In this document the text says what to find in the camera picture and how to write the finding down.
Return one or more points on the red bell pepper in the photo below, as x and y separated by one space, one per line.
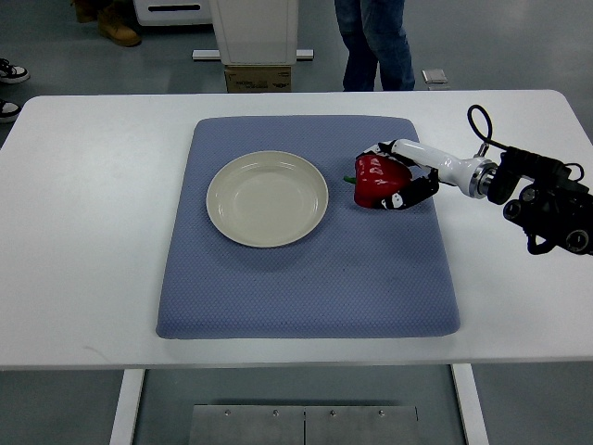
377 178

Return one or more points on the black white sneaker lower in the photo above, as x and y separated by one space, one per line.
9 111

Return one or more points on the tan work boots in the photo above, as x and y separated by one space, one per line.
110 18

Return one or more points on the white machine base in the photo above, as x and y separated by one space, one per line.
257 32

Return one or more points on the black white sneaker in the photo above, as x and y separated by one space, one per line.
9 111
12 74

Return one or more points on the cream round plate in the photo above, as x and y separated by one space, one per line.
267 199

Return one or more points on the white table leg right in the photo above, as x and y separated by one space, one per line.
473 423

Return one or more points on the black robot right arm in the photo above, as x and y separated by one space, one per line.
544 196

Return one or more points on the white table leg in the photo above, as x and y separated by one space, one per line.
473 423
127 409

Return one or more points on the cardboard box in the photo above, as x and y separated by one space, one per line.
258 79

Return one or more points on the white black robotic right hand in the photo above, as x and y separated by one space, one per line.
431 167

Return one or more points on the white table leg left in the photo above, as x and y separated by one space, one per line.
127 409

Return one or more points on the small grey floor plate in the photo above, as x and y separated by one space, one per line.
435 80

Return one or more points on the blue textured mat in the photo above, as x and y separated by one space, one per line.
359 274

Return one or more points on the person legs in jeans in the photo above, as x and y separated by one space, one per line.
373 33

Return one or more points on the black white sneaker upper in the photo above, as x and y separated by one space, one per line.
12 74

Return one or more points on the white cabinet with handle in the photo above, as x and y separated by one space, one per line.
172 13

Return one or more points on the metal floor plate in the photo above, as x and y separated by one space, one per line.
293 424

